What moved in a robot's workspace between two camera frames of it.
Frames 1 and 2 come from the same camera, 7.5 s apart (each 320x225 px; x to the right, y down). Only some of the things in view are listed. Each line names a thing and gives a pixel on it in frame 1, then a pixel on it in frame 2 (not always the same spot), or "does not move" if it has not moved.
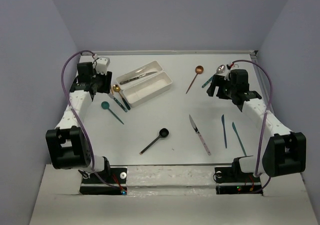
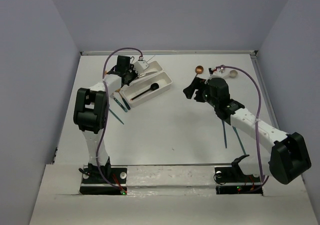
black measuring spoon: (163, 132) to (154, 86)
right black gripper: (218, 80) to (200, 83)
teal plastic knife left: (223, 124) does not move
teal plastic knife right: (234, 128) does not move
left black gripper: (106, 85) to (135, 74)
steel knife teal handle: (118, 102) does not move
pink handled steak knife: (195, 127) to (145, 74)
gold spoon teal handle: (117, 88) does not move
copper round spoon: (199, 69) does not move
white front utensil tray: (140, 92) does not move
